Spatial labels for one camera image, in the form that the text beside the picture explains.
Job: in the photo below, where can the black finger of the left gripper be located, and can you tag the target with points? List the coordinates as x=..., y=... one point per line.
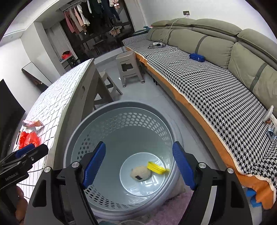
x=37, y=153

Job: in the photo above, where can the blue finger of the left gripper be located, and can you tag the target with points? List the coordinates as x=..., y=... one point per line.
x=19, y=153

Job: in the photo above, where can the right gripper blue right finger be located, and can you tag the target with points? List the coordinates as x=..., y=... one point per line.
x=186, y=170

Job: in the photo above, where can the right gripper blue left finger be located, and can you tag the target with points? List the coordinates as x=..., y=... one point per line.
x=92, y=163

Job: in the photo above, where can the grey perforated trash basket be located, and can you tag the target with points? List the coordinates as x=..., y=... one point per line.
x=134, y=133

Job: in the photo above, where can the left hand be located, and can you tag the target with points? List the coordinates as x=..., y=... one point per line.
x=21, y=206

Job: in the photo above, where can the red plastic bag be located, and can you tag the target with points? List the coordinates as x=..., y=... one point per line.
x=28, y=138

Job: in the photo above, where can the yellow plastic lid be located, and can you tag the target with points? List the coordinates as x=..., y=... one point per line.
x=156, y=168

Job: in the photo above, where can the pink snack wrapper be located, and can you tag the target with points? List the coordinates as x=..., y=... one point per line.
x=30, y=124

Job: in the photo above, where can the white checkered tablecloth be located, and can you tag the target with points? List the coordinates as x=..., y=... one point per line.
x=60, y=109

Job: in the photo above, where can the black television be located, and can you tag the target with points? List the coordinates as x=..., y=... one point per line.
x=11, y=113

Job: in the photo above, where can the beige crumpled paper ball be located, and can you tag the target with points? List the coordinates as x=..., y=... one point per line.
x=140, y=173

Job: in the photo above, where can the houndstooth sofa cover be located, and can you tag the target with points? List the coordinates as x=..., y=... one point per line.
x=231, y=110

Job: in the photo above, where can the blue object on floor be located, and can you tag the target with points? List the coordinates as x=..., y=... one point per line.
x=252, y=194

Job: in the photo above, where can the leaning mirror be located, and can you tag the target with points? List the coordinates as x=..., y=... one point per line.
x=36, y=74

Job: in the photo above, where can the grey plastic stool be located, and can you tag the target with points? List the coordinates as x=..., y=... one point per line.
x=128, y=67
x=106, y=90

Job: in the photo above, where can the white toy on sofa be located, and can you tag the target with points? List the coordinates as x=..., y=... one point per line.
x=270, y=119

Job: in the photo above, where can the red item on shelf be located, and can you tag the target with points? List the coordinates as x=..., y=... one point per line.
x=66, y=54

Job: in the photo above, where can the blue box on sofa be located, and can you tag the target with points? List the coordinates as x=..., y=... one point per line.
x=197, y=57

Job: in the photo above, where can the green sofa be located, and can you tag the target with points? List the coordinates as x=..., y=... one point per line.
x=249, y=55

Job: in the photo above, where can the hanging clothes rack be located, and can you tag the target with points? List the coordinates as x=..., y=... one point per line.
x=85, y=20

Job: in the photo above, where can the wall socket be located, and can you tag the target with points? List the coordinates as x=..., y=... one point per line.
x=186, y=13

